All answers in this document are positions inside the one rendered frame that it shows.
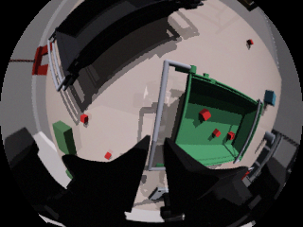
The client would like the teal block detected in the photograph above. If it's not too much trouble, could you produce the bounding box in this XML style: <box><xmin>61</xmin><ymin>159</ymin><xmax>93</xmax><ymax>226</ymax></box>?
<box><xmin>264</xmin><ymin>90</ymin><xmax>276</xmax><ymax>106</ymax></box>

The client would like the grey cylinder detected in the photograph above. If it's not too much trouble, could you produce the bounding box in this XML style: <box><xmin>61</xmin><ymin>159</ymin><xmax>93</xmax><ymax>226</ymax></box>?
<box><xmin>264</xmin><ymin>130</ymin><xmax>276</xmax><ymax>145</ymax></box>

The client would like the small red block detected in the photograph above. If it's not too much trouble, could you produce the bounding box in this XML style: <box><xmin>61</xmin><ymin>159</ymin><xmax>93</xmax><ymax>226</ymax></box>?
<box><xmin>105</xmin><ymin>151</ymin><xmax>111</xmax><ymax>159</ymax></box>
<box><xmin>200</xmin><ymin>109</ymin><xmax>211</xmax><ymax>120</ymax></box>
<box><xmin>227</xmin><ymin>132</ymin><xmax>235</xmax><ymax>141</ymax></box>
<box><xmin>212</xmin><ymin>129</ymin><xmax>221</xmax><ymax>137</ymax></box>
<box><xmin>246</xmin><ymin>39</ymin><xmax>254</xmax><ymax>45</ymax></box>
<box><xmin>80</xmin><ymin>114</ymin><xmax>88</xmax><ymax>124</ymax></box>

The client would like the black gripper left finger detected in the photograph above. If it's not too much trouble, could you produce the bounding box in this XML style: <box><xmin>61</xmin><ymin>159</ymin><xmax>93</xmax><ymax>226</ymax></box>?
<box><xmin>62</xmin><ymin>135</ymin><xmax>151</xmax><ymax>213</ymax></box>

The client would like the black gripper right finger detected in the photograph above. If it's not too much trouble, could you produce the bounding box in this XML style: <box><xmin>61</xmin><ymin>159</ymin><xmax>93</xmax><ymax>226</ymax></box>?
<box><xmin>163</xmin><ymin>137</ymin><xmax>249</xmax><ymax>215</ymax></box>

